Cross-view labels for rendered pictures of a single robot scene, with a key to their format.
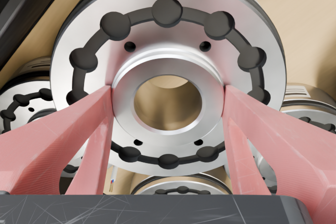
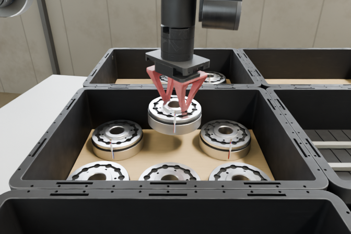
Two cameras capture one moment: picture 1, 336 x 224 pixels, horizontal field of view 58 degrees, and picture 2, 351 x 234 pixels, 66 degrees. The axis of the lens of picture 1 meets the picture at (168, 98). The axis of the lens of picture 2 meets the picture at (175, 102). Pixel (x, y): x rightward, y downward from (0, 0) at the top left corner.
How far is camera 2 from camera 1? 0.54 m
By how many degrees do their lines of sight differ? 89
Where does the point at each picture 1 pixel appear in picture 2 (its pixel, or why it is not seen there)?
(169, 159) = (159, 115)
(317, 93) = not seen: hidden behind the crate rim
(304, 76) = not seen: hidden behind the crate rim
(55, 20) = (149, 131)
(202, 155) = (166, 118)
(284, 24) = (201, 164)
